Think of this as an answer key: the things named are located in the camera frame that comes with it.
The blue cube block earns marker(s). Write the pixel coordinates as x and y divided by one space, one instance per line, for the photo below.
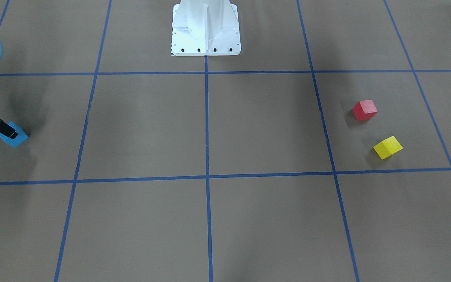
19 139

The red cube block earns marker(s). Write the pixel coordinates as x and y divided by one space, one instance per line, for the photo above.
364 110

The yellow cube block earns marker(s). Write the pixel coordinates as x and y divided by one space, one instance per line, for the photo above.
387 147

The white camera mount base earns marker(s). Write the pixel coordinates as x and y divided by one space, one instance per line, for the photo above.
205 28

